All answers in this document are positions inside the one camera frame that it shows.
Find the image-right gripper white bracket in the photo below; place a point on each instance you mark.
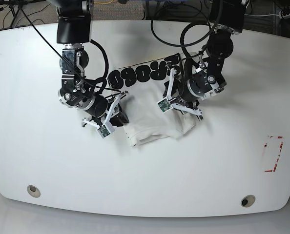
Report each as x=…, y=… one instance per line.
x=176, y=97

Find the image-left gripper white bracket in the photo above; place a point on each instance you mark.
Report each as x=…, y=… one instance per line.
x=104, y=114

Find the white printed t-shirt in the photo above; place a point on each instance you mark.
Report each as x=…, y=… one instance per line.
x=146, y=84

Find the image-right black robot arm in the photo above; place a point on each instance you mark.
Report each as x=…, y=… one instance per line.
x=200, y=76

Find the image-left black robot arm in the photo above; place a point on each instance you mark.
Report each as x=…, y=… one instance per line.
x=91, y=96

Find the red tape rectangle marking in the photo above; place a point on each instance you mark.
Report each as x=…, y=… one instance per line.
x=271, y=153

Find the black tripod stand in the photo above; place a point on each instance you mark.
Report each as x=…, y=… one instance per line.
x=13, y=9

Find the left table cable grommet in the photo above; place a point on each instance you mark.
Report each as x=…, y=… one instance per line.
x=33, y=191

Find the table cable grommet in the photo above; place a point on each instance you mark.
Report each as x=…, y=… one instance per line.
x=248, y=201
x=33, y=191

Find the right table cable grommet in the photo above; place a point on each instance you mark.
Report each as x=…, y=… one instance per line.
x=248, y=201

